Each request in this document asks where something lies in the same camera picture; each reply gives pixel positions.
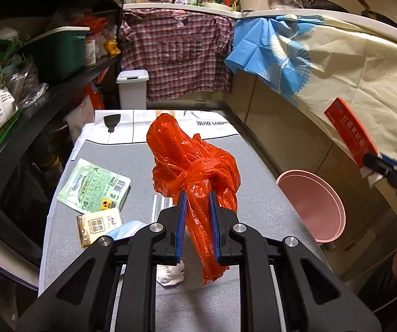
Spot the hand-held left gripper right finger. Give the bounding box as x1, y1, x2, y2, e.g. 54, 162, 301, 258
208, 190, 382, 332

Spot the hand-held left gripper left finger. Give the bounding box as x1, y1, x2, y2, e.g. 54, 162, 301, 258
17, 190, 188, 332

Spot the red paper packet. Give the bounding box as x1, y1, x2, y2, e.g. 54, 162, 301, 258
324, 97, 384, 189

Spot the white tissue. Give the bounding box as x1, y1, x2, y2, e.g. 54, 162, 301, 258
156, 259, 185, 287

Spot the orange plastic bag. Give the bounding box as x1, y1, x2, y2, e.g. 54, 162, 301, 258
146, 112, 242, 286

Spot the pink plastic bin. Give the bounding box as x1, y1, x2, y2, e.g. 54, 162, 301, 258
275, 169, 346, 243

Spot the green white pouch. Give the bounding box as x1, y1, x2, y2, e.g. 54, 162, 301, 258
57, 158, 132, 214

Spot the grey table mat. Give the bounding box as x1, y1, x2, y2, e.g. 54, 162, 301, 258
39, 135, 331, 332

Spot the blue face mask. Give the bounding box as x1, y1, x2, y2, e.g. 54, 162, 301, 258
108, 219, 151, 243

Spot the beige sachet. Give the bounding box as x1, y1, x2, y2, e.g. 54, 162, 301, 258
77, 208, 123, 248

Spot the beige cloth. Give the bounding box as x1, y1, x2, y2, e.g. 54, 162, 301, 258
271, 15, 397, 180

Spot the white printed table cloth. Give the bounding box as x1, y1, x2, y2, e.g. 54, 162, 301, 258
70, 108, 241, 161

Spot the white pedal bin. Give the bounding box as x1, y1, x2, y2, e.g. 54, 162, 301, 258
116, 70, 149, 110

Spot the blue printed cloth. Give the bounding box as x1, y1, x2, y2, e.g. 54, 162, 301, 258
224, 14, 325, 97

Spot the plaid shirt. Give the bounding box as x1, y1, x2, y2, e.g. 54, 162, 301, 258
120, 9, 236, 102

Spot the black shelf rack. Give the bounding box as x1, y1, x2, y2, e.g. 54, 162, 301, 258
0, 0, 125, 284

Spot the metal strainer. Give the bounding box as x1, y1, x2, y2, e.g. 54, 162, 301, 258
268, 0, 305, 10

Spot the yellow toy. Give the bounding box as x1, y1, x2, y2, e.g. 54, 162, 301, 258
103, 38, 121, 56

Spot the glass jar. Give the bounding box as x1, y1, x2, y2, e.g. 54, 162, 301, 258
85, 31, 97, 67

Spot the green storage box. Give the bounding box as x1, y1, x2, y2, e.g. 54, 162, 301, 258
24, 26, 91, 84

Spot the clear bag of dried goods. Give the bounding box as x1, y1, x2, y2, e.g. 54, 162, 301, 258
6, 59, 48, 108

